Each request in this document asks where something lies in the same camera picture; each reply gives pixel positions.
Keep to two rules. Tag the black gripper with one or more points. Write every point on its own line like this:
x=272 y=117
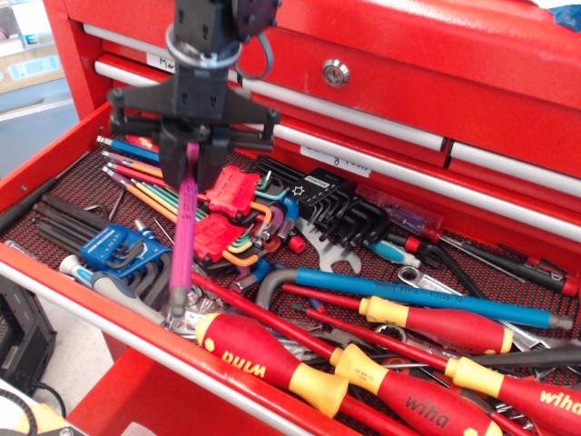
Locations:
x=193 y=106

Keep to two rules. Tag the violet Allen key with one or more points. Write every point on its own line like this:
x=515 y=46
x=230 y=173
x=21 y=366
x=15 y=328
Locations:
x=182 y=258

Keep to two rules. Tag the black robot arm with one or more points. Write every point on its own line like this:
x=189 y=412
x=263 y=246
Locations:
x=210 y=35

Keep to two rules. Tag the blue long hex key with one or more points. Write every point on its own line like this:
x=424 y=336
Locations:
x=133 y=150

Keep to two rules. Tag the upper red hex key holder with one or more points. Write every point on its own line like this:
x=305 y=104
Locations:
x=233 y=192

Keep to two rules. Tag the red hex key holder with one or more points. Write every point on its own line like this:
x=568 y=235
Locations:
x=233 y=192
x=213 y=235

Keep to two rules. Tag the lower red hex key holder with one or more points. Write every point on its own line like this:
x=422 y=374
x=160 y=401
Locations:
x=213 y=235

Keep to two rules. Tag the blue hex key holder set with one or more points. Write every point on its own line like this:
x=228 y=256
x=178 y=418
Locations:
x=133 y=256

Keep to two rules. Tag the black Tekton key holder set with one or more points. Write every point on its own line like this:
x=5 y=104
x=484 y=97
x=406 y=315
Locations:
x=326 y=201

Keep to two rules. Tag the large blue Allen key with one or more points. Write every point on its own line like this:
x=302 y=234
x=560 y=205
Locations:
x=403 y=293

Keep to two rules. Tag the small red Wiha screwdriver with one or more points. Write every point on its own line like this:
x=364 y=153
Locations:
x=143 y=142

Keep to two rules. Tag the white Markers label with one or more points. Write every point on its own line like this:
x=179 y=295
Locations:
x=163 y=63

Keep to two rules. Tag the white handwritten drawer label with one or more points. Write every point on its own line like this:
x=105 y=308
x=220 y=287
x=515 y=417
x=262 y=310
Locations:
x=335 y=161

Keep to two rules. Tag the silver drawer lock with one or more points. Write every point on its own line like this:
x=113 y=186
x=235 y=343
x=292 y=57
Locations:
x=335 y=73

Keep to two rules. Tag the grey blue screwdriver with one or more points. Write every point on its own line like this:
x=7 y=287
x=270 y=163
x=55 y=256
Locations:
x=109 y=286

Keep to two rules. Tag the silver open-end wrench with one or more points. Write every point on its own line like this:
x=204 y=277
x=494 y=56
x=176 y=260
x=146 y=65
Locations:
x=329 y=253

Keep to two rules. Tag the big red yellow Wiha screwdriver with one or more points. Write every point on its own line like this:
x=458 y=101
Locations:
x=251 y=348

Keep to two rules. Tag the white blue small screwdriver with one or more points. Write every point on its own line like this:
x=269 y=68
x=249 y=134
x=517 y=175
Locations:
x=394 y=253

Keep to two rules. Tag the black device on floor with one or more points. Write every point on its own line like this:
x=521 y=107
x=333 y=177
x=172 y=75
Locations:
x=27 y=337

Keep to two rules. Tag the red tool chest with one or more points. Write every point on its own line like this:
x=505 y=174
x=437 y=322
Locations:
x=468 y=109

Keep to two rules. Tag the red yellow screwdriver middle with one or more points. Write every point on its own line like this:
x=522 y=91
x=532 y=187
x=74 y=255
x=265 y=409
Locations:
x=459 y=330

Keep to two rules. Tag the red yellow Wiha screwdriver front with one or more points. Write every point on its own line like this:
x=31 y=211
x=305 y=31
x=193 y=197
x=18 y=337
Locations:
x=427 y=407

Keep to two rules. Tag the red black pen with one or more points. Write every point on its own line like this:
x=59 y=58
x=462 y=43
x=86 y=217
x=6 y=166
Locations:
x=541 y=273

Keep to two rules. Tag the red yellow screwdriver right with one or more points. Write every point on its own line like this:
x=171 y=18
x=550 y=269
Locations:
x=554 y=407

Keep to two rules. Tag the clear purple handle screwdriver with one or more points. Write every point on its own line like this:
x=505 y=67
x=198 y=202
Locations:
x=414 y=223

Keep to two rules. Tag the silver ring spanner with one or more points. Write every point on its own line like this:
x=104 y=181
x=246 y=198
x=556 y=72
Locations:
x=413 y=277

